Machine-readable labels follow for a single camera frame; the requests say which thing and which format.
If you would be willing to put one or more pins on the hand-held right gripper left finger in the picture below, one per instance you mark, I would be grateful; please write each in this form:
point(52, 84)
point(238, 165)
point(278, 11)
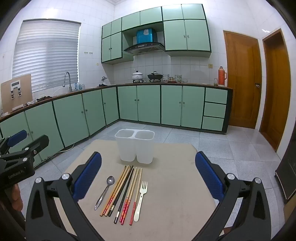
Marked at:
point(89, 176)

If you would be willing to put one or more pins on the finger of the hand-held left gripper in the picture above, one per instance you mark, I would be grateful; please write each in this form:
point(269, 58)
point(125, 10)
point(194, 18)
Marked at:
point(17, 136)
point(38, 143)

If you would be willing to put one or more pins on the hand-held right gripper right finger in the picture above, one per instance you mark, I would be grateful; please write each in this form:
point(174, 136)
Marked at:
point(208, 176)

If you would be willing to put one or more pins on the metal spoon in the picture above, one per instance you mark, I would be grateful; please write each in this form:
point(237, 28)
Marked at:
point(111, 180)

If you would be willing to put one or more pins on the orange-ended wooden chopstick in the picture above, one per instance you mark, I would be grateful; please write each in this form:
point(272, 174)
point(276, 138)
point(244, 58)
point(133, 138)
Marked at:
point(103, 212)
point(106, 212)

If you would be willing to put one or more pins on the black chopstick gold band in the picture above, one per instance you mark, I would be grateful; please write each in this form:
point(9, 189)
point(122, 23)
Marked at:
point(118, 215)
point(111, 211)

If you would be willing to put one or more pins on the white two-compartment utensil holder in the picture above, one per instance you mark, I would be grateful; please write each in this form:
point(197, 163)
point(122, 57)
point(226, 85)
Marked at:
point(127, 148)

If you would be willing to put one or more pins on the red-ended wooden chopstick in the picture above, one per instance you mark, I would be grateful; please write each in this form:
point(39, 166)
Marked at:
point(126, 214)
point(123, 215)
point(133, 212)

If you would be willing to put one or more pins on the cream plastic fork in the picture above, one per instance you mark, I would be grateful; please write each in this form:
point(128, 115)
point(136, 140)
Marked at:
point(138, 213)

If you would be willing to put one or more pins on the person's left hand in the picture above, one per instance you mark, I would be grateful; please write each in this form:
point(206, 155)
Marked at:
point(12, 197)

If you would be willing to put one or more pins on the light wooden board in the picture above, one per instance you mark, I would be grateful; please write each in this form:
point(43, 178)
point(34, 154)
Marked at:
point(22, 95)

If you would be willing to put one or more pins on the dark cloth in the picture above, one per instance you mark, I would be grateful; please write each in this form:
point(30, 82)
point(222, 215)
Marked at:
point(42, 98)

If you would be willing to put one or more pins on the metal sink faucet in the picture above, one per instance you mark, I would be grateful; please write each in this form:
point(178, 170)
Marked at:
point(69, 83)

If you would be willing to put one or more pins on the clear plastic bottle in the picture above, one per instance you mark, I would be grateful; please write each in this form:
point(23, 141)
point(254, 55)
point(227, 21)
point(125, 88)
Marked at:
point(81, 86)

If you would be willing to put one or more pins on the black cabinet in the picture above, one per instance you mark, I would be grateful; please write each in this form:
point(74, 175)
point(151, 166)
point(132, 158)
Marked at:
point(288, 178)

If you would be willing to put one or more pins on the white window blinds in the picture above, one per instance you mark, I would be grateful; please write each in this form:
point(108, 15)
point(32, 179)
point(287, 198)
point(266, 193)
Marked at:
point(46, 58)

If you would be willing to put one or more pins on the metal kettle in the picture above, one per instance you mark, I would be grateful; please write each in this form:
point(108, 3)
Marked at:
point(104, 78)

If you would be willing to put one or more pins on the small glass jar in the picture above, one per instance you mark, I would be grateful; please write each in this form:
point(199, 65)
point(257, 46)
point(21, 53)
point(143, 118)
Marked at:
point(216, 82)

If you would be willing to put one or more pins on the orange thermos flask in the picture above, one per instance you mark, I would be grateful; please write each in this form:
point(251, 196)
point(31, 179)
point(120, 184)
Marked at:
point(222, 77)

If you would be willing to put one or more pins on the wooden door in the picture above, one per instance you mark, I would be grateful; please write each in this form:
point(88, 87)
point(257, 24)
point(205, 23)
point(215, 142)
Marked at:
point(242, 81)
point(276, 92)

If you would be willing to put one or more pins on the patterned glass jar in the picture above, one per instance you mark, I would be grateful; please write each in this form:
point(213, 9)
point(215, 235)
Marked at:
point(178, 78)

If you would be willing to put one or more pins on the gas stove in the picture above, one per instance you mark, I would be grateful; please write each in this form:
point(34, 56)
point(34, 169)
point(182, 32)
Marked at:
point(145, 81)

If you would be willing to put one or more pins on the white cooking pot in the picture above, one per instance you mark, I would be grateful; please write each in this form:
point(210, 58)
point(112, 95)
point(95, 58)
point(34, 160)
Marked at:
point(137, 76)

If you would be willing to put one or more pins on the black wok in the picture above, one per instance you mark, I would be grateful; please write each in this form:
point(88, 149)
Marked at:
point(155, 76)

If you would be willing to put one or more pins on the black range hood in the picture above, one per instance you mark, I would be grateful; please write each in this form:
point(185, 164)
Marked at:
point(143, 48)

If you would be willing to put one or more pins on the wall hooks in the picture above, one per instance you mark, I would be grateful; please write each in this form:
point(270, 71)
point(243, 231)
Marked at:
point(88, 53)

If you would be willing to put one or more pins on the green wall cabinets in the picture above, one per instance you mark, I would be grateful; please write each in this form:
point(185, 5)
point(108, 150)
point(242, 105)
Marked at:
point(175, 34)

